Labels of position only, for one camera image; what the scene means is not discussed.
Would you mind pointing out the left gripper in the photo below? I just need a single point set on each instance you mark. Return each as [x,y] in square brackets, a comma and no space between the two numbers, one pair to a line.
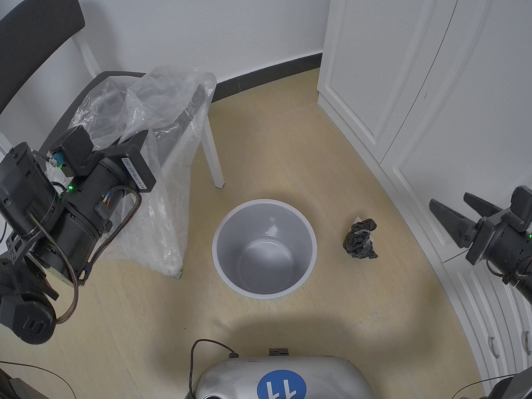
[104,189]

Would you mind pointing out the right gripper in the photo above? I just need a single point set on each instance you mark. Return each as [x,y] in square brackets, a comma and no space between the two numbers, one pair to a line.
[498,243]

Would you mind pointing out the clear plastic bag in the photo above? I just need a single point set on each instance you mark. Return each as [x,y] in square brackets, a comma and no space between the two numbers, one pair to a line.
[166,94]

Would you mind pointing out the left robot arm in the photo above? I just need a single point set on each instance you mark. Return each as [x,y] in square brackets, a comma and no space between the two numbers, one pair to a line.
[25,189]

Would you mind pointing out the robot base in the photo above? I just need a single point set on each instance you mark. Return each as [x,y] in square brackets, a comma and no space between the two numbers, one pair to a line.
[232,376]

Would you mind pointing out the crumpled black plastic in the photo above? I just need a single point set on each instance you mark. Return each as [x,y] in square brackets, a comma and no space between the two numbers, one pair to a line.
[359,239]

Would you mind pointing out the white trash bin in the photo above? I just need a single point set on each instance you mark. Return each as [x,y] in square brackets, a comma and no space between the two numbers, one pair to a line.
[266,239]

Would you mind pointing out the grey padded white chair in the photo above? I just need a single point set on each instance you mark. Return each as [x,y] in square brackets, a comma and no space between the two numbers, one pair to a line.
[37,31]

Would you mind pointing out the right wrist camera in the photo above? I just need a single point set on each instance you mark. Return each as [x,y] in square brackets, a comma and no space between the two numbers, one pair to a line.
[521,204]

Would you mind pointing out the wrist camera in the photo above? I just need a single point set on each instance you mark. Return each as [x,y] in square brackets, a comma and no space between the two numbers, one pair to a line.
[521,204]
[77,144]

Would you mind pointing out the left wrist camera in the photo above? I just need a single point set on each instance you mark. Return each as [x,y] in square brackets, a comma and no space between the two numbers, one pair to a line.
[77,144]

